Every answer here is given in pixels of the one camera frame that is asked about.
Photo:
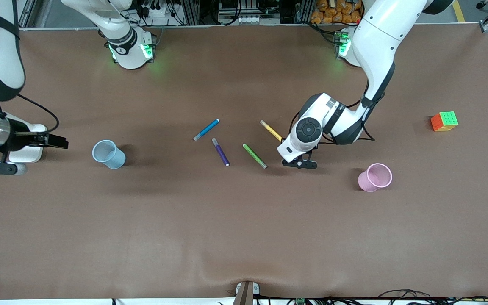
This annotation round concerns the white terminal block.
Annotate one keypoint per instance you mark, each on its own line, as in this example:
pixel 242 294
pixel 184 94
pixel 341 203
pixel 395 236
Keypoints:
pixel 249 19

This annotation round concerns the colourful puzzle cube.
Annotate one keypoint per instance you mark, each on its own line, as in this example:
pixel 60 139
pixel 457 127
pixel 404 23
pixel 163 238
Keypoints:
pixel 444 121

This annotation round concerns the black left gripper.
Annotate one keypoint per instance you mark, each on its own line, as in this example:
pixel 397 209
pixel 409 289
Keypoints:
pixel 282 139

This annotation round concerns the white power strip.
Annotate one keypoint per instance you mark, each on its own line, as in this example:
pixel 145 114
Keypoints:
pixel 158 11

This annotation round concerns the purple marker pen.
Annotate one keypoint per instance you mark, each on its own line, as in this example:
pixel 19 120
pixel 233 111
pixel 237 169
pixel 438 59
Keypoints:
pixel 220 151

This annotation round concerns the pink plastic cup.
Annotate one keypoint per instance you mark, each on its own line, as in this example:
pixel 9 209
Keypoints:
pixel 375 177

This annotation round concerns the light blue plastic cup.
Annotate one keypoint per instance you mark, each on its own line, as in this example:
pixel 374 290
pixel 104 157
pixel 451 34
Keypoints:
pixel 109 155

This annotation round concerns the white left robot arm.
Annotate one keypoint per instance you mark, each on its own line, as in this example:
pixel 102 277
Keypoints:
pixel 375 46

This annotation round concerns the blue marker pen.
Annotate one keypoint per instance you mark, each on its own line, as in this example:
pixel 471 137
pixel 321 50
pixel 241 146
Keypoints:
pixel 206 129

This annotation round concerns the green marker pen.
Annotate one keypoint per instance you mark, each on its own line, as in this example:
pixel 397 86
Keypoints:
pixel 254 156

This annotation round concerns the yellow marker pen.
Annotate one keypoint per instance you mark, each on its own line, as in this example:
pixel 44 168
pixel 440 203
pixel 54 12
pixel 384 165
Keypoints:
pixel 270 129

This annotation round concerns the bag of orange snacks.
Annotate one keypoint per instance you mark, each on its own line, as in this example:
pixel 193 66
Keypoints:
pixel 337 12

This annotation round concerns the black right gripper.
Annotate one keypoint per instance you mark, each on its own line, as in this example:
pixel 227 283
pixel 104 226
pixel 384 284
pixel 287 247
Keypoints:
pixel 23 138

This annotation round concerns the metal table edge bracket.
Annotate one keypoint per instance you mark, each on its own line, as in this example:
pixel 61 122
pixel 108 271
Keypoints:
pixel 246 293

